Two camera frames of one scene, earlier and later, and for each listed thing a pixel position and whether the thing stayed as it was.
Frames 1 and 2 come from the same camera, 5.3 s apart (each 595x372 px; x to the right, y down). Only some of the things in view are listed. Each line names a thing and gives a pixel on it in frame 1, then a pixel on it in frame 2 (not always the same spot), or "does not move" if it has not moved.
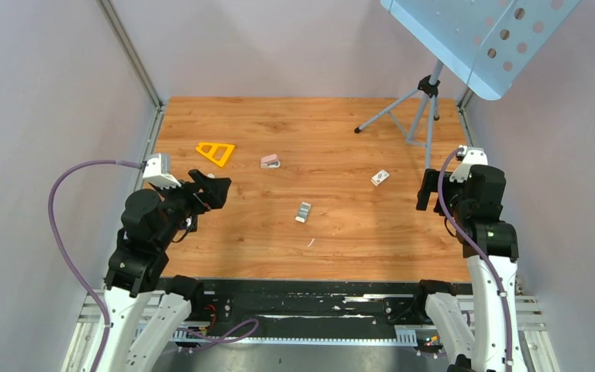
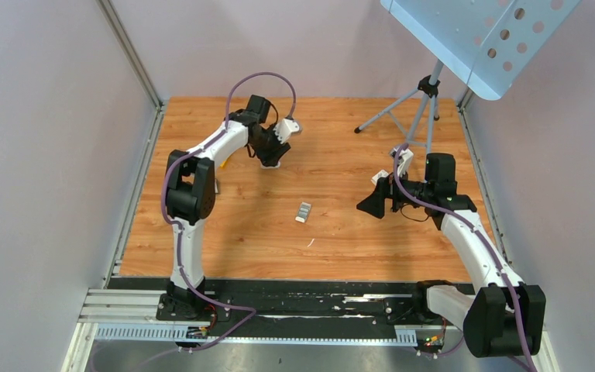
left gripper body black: (182, 201) → (268, 147)
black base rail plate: (304, 310) does not move
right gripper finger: (430, 184) → (375, 202)
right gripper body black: (451, 190) → (416, 190)
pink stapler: (270, 161) does not move
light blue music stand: (486, 43) does not move
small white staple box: (380, 177) does not move
